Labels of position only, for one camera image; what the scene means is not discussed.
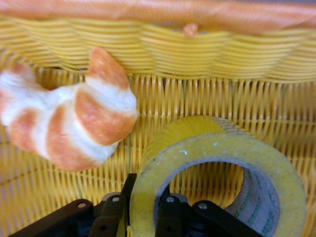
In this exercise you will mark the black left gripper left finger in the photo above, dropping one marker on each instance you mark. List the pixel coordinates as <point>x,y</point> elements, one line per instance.
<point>108,217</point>

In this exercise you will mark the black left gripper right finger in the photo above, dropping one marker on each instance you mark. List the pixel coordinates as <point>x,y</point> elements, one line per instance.
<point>177,219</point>

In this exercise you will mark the yellow packing tape roll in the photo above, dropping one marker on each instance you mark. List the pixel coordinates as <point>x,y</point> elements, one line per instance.
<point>222,148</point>

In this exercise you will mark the toy croissant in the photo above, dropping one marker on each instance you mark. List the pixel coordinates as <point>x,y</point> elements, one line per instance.
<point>74,118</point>

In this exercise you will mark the yellow woven tray orange rim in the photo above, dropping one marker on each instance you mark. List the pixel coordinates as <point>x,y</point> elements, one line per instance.
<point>222,98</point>

